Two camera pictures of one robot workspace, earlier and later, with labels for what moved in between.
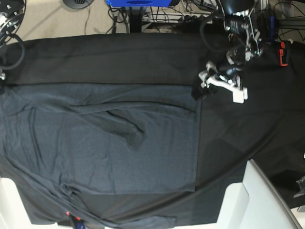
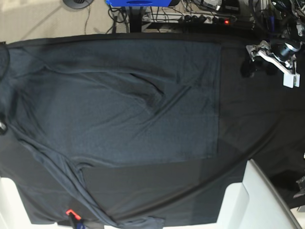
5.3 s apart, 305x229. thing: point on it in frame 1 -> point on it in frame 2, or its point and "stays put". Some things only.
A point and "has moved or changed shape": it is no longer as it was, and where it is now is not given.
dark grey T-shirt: x=61 y=143 has moved or changed shape
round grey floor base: x=77 y=4 stays put
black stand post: x=136 y=14 stays put
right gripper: x=227 y=77 -> x=279 y=54
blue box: x=139 y=3 stays put
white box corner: x=254 y=203 stays put
